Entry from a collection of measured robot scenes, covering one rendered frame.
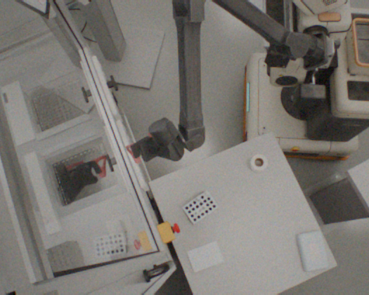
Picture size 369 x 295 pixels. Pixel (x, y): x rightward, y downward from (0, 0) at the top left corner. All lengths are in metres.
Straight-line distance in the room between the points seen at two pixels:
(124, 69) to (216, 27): 0.73
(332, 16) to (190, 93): 0.58
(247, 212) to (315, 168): 1.00
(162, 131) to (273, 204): 0.70
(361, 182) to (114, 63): 1.75
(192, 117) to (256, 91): 1.19
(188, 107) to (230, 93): 1.46
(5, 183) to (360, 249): 2.30
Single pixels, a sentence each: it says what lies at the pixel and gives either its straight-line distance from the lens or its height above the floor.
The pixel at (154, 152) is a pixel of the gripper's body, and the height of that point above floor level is 1.21.
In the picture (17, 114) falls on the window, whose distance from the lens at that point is 0.45.
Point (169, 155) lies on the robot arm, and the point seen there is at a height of 1.26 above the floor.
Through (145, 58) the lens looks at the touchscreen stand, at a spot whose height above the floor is 0.03.
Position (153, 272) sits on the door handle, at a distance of 0.72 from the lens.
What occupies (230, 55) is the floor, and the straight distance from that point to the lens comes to 2.60.
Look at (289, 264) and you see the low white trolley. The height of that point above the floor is 0.76.
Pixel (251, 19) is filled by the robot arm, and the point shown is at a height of 1.37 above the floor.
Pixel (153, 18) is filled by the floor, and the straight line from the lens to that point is 2.77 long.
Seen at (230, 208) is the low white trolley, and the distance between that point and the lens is 1.50.
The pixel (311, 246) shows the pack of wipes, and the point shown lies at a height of 0.81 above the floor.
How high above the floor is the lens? 2.25
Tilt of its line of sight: 75 degrees down
